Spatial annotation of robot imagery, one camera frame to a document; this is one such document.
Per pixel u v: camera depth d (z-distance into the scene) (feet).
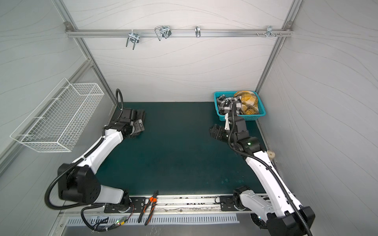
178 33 2.69
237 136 1.76
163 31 2.51
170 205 2.46
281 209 1.24
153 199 2.46
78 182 1.35
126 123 2.14
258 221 2.40
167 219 2.31
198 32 2.56
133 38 2.60
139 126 2.57
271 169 1.43
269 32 2.51
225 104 3.52
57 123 2.23
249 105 3.42
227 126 2.14
